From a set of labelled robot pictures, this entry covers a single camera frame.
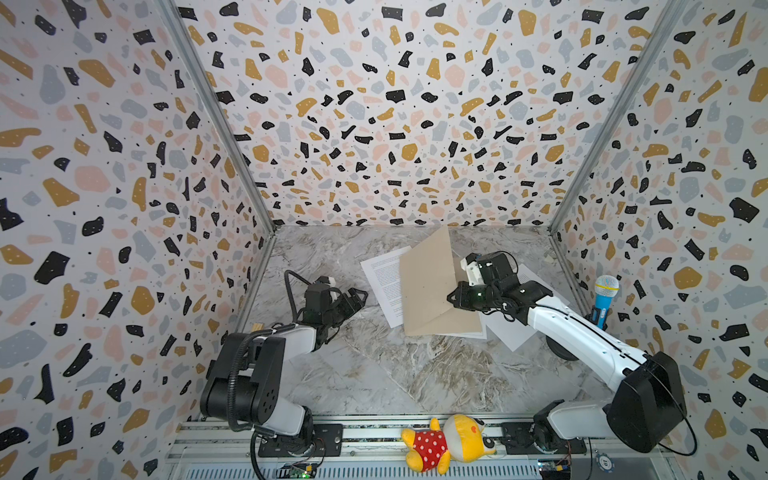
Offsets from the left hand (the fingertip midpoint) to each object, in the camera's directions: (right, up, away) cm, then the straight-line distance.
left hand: (361, 295), depth 91 cm
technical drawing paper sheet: (+34, -12, +1) cm, 36 cm away
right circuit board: (+49, -39, -20) cm, 66 cm away
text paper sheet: (+46, -12, +1) cm, 48 cm away
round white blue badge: (+61, -37, -20) cm, 75 cm away
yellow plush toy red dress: (+26, -29, -24) cm, 46 cm away
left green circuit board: (-11, -38, -21) cm, 45 cm away
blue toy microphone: (+63, +5, -18) cm, 66 cm away
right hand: (+24, +2, -11) cm, 26 cm away
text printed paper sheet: (+6, +5, +16) cm, 18 cm away
